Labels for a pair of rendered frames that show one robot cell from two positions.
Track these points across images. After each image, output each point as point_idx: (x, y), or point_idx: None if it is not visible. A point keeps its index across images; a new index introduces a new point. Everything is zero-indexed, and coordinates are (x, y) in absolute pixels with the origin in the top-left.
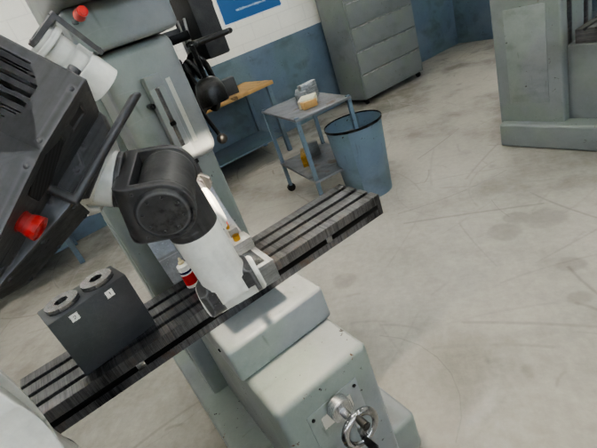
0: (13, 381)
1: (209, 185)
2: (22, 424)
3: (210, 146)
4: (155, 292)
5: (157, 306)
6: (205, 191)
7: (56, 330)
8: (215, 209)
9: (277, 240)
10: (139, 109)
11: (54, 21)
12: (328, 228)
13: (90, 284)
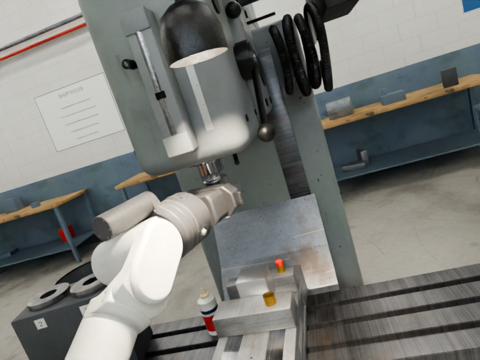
0: None
1: (231, 206)
2: None
3: (237, 143)
4: (221, 299)
5: (168, 337)
6: (146, 229)
7: (18, 331)
8: (129, 275)
9: (362, 319)
10: (126, 69)
11: None
12: (464, 351)
13: (78, 286)
